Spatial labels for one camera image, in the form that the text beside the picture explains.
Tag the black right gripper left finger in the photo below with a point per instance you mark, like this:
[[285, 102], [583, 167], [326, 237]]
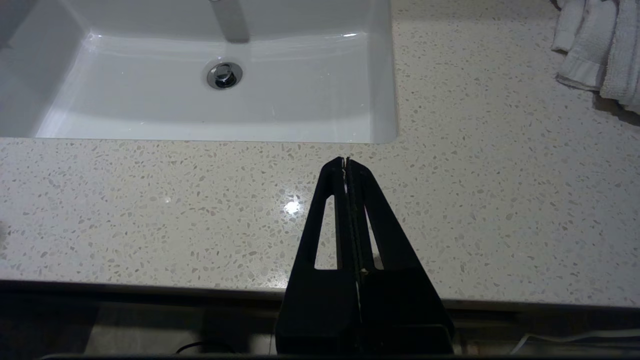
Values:
[[315, 310]]

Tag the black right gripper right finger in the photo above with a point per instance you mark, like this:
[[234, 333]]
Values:
[[400, 310]]

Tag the white rectangular sink basin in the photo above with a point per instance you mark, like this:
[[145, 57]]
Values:
[[200, 110]]

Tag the chrome sink drain stopper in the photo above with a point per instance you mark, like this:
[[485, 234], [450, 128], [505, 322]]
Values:
[[224, 75]]

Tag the white crumpled towel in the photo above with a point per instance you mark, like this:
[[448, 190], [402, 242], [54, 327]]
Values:
[[600, 45]]

